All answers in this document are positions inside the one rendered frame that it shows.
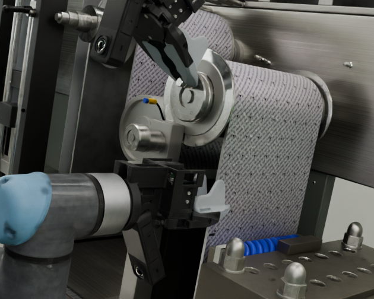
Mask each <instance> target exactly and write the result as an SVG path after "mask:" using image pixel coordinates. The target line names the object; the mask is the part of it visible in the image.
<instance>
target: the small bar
mask: <svg viewBox="0 0 374 299"><path fill-rule="evenodd" d="M322 241H323V240H322V239H320V238H317V237H315V236H312V235H310V236H303V237H295V238H287V239H283V240H279V241H278V244H277V251H279V252H281V253H283V254H285V255H288V256H289V255H295V254H299V253H305V252H311V251H315V250H320V249H321V246H322Z"/></svg>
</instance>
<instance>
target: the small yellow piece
mask: <svg viewBox="0 0 374 299"><path fill-rule="evenodd" d="M143 103H147V104H156V105H157V107H158V108H159V111H160V114H161V118H162V119H163V120H165V119H164V116H163V112H162V110H161V107H160V105H159V104H158V102H157V100H156V99H154V98H144V99H143Z"/></svg>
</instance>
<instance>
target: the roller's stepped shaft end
mask: <svg viewBox="0 0 374 299"><path fill-rule="evenodd" d="M55 20H56V21H57V23H59V24H62V25H63V26H65V27H70V29H71V30H75V31H81V32H85V33H87V32H88V31H89V30H90V29H91V26H92V17H91V15H90V14H86V13H82V12H78V11H74V12H69V11H65V12H61V11H59V12H58V13H56V14H55Z"/></svg>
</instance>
